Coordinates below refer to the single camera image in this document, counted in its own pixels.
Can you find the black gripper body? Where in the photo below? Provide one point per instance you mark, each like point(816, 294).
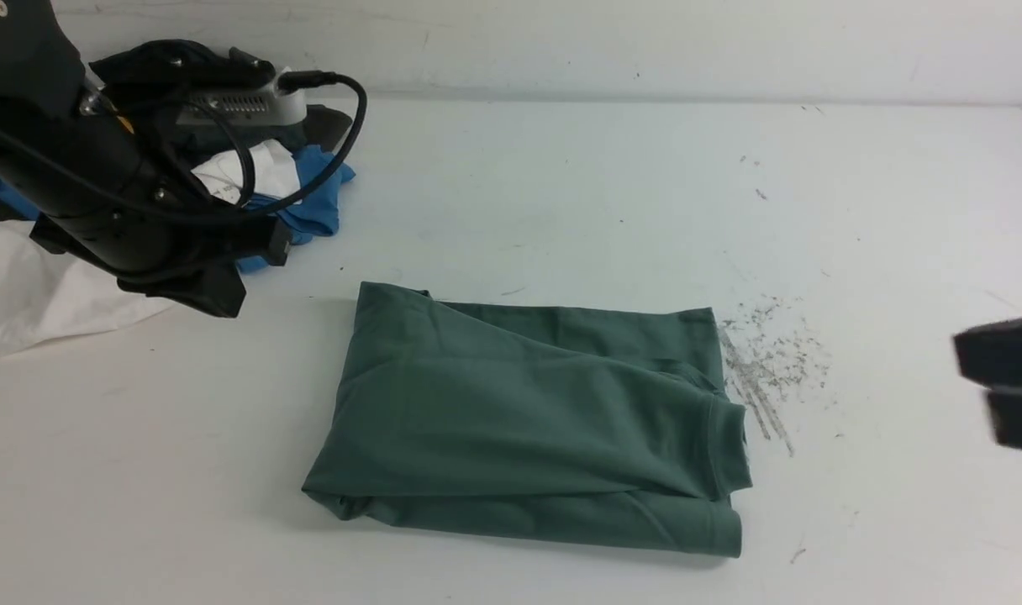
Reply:
point(125, 207)

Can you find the green long-sleeved shirt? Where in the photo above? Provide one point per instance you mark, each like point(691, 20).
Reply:
point(584, 426)

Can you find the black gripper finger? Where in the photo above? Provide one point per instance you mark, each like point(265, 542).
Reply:
point(991, 354)
point(1006, 418)
point(216, 290)
point(261, 241)

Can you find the white shirt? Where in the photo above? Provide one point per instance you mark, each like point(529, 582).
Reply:
point(44, 297)

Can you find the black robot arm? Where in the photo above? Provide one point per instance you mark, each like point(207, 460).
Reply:
point(149, 184)

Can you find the blue shirt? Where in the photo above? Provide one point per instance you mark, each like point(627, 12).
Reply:
point(317, 215)

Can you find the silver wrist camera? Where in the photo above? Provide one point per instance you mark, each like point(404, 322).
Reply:
point(266, 106)

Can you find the dark grey shirt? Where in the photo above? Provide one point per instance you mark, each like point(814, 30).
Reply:
point(42, 85)

